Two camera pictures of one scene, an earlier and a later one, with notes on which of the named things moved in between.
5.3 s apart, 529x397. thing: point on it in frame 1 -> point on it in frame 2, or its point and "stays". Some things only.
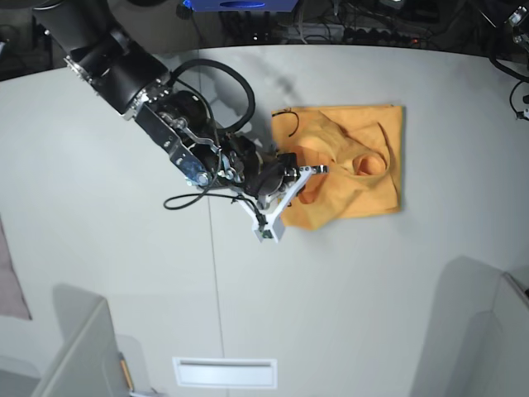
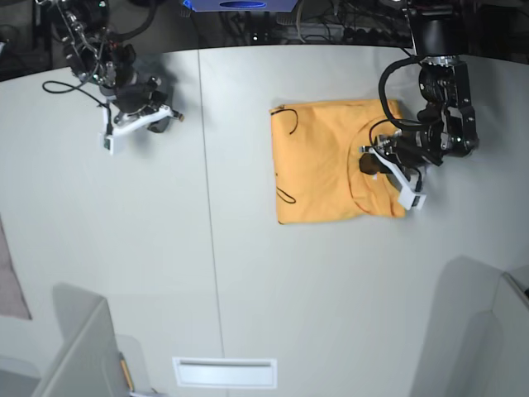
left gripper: x=271 y=178 -> x=141 y=95
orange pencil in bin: x=126 y=375 stays
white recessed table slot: x=231 y=372 stays
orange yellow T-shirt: x=362 y=145 stays
